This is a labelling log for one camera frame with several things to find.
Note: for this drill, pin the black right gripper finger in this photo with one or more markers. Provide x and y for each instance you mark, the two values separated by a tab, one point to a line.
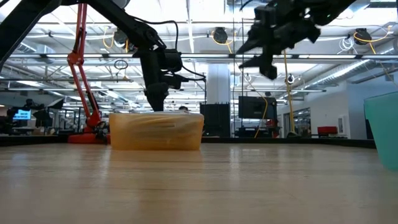
269	67
267	18

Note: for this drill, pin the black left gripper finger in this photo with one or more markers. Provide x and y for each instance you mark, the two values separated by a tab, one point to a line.
158	102

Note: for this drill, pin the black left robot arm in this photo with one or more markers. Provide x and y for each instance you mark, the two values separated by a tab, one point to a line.
18	25

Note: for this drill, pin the person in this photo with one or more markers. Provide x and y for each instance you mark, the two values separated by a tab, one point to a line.
183	108

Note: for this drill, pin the orange translucent bin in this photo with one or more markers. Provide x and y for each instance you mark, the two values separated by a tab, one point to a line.
155	133

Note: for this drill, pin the white building column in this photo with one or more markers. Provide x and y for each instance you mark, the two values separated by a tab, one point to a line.
217	84

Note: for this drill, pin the black cabinet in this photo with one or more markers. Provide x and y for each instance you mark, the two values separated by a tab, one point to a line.
214	121

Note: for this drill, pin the red desk lamp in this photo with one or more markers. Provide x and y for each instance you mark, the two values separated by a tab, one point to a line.
76	59

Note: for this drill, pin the teal plastic tray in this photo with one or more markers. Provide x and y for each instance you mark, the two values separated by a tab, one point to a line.
384	130

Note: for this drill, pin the background computer monitor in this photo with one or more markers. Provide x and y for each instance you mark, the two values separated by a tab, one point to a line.
21	115

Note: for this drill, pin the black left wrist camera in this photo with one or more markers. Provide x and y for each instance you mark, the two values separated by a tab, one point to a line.
171	60

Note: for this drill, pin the black wall monitor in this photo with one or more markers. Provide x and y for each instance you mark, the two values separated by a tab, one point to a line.
256	108

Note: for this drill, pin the black aluminium rig frame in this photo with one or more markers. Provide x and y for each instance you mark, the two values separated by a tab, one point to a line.
280	140

